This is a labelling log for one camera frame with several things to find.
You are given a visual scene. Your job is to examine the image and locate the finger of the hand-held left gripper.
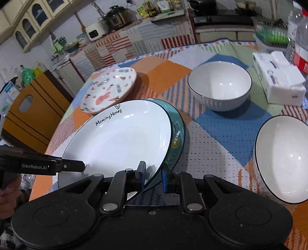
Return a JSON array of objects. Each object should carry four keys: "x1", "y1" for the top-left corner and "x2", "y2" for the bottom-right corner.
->
[{"x1": 56, "y1": 160, "x2": 86, "y2": 173}]

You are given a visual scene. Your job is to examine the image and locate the red label water bottle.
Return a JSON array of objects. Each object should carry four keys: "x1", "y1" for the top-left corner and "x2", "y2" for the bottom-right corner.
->
[{"x1": 293, "y1": 17, "x2": 308, "y2": 80}]

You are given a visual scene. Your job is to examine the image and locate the clear basket with green items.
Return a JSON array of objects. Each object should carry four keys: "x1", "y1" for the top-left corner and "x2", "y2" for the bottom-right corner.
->
[{"x1": 252, "y1": 17, "x2": 290, "y2": 50}]

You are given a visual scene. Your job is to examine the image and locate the teal patterned plate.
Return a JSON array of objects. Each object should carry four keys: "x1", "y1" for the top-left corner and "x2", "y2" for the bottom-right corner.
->
[{"x1": 142, "y1": 98, "x2": 186, "y2": 190}]

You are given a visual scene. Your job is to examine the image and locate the striped patchwork counter cloth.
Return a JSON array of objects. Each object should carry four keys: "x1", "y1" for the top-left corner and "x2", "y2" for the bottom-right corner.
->
[{"x1": 70, "y1": 15, "x2": 196, "y2": 83}]

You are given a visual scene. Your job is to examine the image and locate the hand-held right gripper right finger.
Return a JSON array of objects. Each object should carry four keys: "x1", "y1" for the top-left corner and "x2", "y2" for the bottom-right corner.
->
[{"x1": 162, "y1": 166, "x2": 232, "y2": 213}]

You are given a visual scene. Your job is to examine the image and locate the white kitchen appliance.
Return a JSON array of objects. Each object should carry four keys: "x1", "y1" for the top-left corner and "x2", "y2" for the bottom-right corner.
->
[{"x1": 85, "y1": 20, "x2": 109, "y2": 42}]

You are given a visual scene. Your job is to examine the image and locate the clear plastic bottle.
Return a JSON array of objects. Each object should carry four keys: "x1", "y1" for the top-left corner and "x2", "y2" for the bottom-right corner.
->
[{"x1": 286, "y1": 3, "x2": 304, "y2": 65}]

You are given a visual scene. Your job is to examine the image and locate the white tissue pack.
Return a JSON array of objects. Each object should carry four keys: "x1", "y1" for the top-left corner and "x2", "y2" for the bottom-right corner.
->
[{"x1": 252, "y1": 50, "x2": 307, "y2": 107}]

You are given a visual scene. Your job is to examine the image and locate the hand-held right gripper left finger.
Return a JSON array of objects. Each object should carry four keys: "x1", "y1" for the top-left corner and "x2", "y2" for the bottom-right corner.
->
[{"x1": 82, "y1": 161, "x2": 147, "y2": 215}]

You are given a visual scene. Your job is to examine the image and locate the orange wooden chair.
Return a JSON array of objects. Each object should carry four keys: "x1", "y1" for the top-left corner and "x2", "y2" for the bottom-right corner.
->
[{"x1": 1, "y1": 70, "x2": 74, "y2": 154}]

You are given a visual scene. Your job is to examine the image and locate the person's left hand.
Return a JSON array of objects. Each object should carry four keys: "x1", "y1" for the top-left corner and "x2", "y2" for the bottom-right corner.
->
[{"x1": 0, "y1": 173, "x2": 22, "y2": 220}]

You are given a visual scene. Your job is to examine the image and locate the cream wall cabinets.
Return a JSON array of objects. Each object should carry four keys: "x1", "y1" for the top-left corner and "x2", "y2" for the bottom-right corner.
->
[{"x1": 10, "y1": 0, "x2": 81, "y2": 54}]

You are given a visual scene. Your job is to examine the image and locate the large white black-rimmed plate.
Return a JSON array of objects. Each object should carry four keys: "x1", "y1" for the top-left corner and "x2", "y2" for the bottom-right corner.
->
[{"x1": 57, "y1": 99, "x2": 174, "y2": 202}]

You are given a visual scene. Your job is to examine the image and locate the pink rabbit print plate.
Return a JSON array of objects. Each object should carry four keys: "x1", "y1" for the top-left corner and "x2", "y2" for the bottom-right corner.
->
[{"x1": 80, "y1": 67, "x2": 137, "y2": 114}]

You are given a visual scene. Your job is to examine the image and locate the green plastic bag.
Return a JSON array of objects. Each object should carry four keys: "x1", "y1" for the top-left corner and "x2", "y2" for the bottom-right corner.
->
[{"x1": 20, "y1": 64, "x2": 47, "y2": 87}]

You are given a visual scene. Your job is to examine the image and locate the colourful checked tablecloth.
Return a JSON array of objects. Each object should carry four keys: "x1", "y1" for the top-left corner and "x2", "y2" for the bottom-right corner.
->
[{"x1": 31, "y1": 40, "x2": 308, "y2": 250}]

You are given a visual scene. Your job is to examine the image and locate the black gas stove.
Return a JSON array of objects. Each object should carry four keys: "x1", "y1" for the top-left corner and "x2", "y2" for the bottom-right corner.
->
[{"x1": 192, "y1": 12, "x2": 256, "y2": 27}]

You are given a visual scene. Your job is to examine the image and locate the white ribbed black-rimmed bowl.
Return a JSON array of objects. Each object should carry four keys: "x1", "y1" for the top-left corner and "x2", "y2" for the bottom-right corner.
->
[
  {"x1": 187, "y1": 61, "x2": 253, "y2": 112},
  {"x1": 252, "y1": 115, "x2": 308, "y2": 205}
]

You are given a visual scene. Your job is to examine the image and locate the row of food boxes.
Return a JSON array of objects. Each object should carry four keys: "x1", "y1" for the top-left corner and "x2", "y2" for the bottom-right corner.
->
[{"x1": 137, "y1": 0, "x2": 184, "y2": 18}]

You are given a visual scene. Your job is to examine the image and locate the blue and white box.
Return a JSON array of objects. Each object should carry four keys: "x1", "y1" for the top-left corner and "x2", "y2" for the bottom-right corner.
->
[{"x1": 0, "y1": 80, "x2": 20, "y2": 122}]

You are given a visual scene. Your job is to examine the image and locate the black pressure cooker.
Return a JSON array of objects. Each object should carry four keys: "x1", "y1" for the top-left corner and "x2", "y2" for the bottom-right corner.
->
[{"x1": 106, "y1": 7, "x2": 132, "y2": 31}]

